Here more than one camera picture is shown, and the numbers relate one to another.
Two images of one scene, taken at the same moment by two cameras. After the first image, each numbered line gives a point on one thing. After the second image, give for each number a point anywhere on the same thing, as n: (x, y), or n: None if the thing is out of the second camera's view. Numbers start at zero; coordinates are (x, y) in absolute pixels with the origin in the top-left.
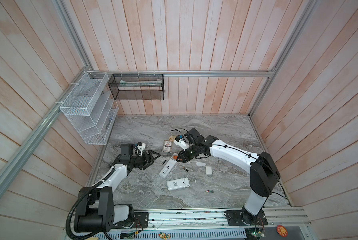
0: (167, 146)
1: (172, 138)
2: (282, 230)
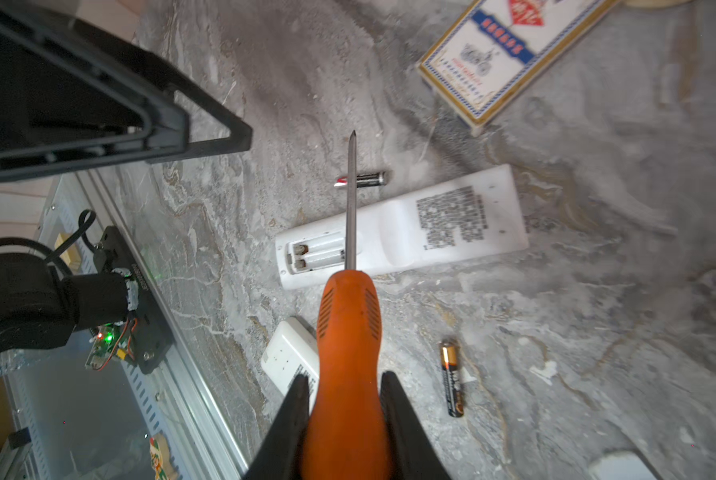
0: (497, 51)
1: (656, 4)
2: None
